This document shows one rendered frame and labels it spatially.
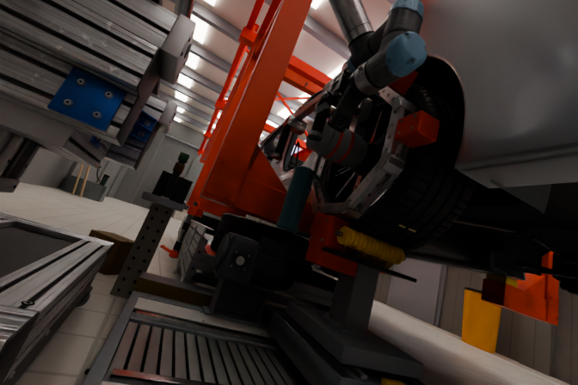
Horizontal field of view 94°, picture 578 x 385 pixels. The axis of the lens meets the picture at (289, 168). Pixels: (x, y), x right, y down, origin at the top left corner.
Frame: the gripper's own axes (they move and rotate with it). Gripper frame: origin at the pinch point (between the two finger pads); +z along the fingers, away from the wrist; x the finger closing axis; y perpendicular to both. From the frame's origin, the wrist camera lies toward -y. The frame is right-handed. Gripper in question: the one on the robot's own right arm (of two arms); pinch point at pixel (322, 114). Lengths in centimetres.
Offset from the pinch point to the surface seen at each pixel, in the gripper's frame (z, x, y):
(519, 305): 58, -220, -26
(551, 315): 57, -258, -25
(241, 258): 39, -2, -51
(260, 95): 60, 13, 28
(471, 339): 196, -387, -74
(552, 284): 58, -260, -1
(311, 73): 308, -84, 245
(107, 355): 5, 29, -75
